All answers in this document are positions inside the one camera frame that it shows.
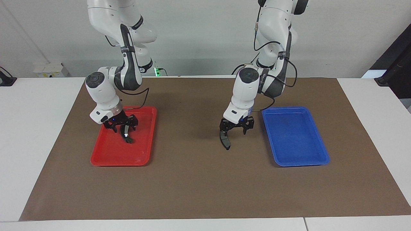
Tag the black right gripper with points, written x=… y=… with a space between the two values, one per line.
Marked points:
x=117 y=120

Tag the red plastic tray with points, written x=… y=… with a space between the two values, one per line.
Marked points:
x=109 y=154

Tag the black stand frame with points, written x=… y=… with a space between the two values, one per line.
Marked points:
x=396 y=61

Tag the black table clamp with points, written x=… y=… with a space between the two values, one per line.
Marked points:
x=6 y=80

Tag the white power strip box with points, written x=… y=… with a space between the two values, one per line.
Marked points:
x=48 y=70

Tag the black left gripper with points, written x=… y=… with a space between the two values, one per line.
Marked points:
x=237 y=125

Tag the blue plastic tray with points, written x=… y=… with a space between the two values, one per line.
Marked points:
x=298 y=141

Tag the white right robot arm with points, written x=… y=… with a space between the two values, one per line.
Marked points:
x=102 y=89

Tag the brown table mat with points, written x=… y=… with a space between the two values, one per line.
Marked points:
x=205 y=186

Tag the dark brake pad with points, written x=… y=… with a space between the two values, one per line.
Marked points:
x=225 y=142

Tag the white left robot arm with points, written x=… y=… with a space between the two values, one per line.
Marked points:
x=245 y=86

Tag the curved brake shoe silver web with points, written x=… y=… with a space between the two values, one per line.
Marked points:
x=127 y=136

